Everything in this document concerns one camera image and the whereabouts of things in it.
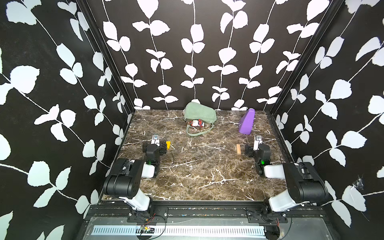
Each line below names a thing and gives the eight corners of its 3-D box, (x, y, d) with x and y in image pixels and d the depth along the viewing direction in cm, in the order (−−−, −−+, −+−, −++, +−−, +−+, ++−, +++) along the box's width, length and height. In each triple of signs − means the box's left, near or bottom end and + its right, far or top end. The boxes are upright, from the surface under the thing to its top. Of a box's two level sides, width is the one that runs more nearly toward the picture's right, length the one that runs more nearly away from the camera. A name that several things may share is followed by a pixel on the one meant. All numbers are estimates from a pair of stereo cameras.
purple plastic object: (239, 134, 110) (246, 117, 95) (237, 125, 115) (244, 108, 101) (250, 134, 110) (259, 117, 95) (248, 125, 115) (256, 108, 101)
